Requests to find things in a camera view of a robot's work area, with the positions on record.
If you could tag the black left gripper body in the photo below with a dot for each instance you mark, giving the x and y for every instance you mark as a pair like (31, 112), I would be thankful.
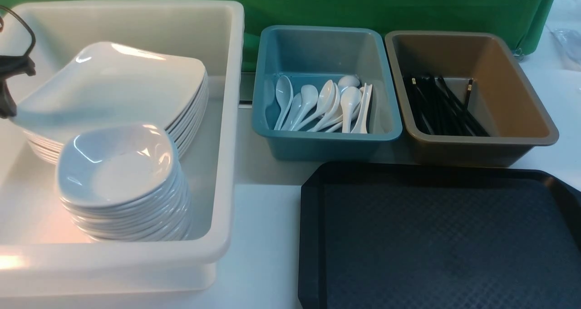
(12, 65)

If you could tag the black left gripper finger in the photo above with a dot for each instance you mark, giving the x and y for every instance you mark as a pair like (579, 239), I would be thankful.
(8, 108)

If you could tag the large white square plate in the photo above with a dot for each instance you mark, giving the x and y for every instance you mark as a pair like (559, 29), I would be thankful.
(108, 85)

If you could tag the white bowl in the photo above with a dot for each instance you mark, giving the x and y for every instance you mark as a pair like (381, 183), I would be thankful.
(114, 166)

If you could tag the white ceramic soup spoon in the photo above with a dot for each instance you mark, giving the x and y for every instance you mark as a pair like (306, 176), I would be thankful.
(350, 98)

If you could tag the stack of white bowls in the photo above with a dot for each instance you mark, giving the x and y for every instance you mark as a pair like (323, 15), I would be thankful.
(164, 215)

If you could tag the stack of white square plates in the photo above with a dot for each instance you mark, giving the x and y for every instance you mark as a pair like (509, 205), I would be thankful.
(182, 130)

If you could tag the large white plastic tub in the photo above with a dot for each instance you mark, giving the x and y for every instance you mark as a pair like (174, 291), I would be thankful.
(42, 252)

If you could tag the white spoon leftmost in bin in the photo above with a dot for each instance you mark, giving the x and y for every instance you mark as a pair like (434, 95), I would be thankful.
(284, 97)

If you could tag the white spoon in bin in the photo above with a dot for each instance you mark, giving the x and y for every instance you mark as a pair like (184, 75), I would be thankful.
(284, 97)
(309, 98)
(293, 112)
(325, 105)

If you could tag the teal plastic bin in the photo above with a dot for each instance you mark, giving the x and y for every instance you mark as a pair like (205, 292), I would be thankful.
(315, 55)

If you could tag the white spoon middle in bin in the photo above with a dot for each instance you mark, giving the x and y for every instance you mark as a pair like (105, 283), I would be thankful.
(325, 105)

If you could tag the black plastic serving tray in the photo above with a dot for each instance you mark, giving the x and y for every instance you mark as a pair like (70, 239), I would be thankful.
(389, 236)

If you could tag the bundle of black chopsticks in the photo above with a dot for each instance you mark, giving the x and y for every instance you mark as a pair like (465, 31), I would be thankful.
(437, 110)

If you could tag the brown plastic bin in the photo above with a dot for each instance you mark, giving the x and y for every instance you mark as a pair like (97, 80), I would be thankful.
(504, 101)

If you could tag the clear plastic bag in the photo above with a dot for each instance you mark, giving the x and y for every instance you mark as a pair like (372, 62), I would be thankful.
(570, 41)

